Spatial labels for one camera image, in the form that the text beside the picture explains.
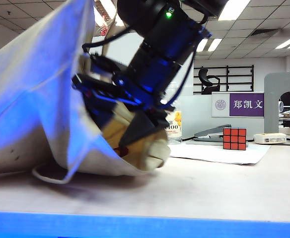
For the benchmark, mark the frosted glass desk divider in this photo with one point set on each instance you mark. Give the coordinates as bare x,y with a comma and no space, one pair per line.
197,111

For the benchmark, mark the cream canvas tote bag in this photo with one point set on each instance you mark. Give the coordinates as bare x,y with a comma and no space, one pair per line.
35,86

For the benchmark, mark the blue foreground strip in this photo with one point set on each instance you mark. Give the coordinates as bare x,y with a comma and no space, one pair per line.
145,225

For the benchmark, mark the grey stapler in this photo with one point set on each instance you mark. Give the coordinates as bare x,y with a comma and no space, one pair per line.
209,134

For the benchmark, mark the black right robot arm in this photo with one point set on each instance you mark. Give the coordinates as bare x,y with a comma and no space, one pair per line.
160,29

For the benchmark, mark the white paper sheet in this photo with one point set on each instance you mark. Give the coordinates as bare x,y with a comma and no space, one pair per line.
209,153

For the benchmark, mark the colourful rubiks cube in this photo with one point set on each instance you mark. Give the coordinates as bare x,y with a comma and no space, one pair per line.
234,138

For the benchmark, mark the purple and white name sign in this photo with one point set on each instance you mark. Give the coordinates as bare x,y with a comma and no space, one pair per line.
246,104

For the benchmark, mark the black wall rack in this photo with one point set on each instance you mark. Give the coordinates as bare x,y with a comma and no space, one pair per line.
239,74

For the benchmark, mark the clear bottle with orange label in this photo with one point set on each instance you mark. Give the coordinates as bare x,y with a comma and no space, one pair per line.
176,124

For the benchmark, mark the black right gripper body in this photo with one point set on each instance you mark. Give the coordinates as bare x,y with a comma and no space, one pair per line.
105,91

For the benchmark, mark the grey metal bookend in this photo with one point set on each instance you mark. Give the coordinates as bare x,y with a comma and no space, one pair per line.
271,104

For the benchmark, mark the black office chair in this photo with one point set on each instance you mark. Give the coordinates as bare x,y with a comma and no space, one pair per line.
208,83

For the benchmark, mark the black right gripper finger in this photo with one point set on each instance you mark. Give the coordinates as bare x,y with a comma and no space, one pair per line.
140,129

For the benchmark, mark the red hanging ornament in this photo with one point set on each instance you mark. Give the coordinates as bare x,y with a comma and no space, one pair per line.
104,31

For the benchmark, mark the white wrapped eraser pack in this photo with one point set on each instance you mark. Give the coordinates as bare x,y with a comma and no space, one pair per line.
269,138

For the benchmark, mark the ceiling fluorescent light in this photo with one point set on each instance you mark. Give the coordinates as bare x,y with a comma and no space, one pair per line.
110,10
209,45
289,42
234,10

